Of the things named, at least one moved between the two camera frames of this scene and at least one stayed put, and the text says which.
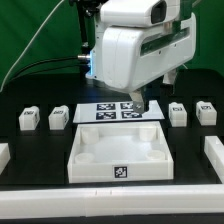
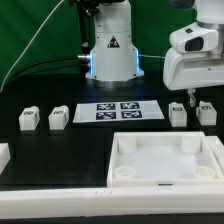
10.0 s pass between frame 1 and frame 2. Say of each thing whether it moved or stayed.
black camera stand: stayed
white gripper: moved
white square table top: moved
